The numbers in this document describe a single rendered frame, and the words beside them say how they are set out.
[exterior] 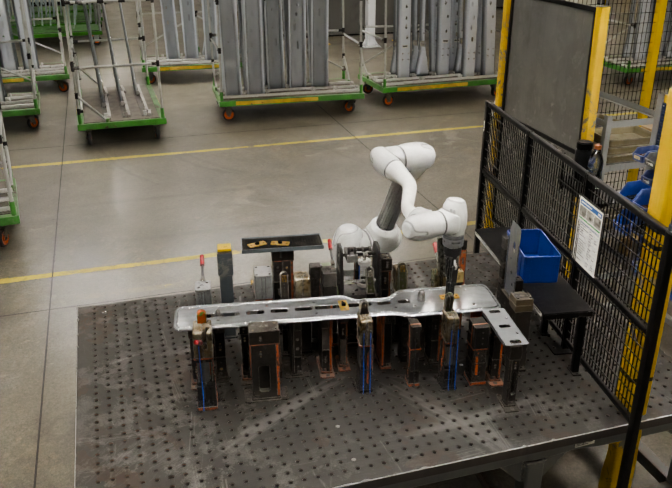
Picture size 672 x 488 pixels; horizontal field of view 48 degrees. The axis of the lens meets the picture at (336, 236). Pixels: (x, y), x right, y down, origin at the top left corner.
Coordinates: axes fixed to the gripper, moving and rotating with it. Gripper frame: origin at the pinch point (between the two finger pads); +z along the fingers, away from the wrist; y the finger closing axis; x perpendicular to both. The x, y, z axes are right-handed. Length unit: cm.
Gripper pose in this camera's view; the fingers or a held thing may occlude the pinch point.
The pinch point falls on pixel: (450, 288)
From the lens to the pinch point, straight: 330.1
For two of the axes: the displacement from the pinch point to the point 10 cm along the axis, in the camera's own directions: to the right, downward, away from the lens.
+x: 9.9, -0.6, 1.4
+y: 1.5, 4.0, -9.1
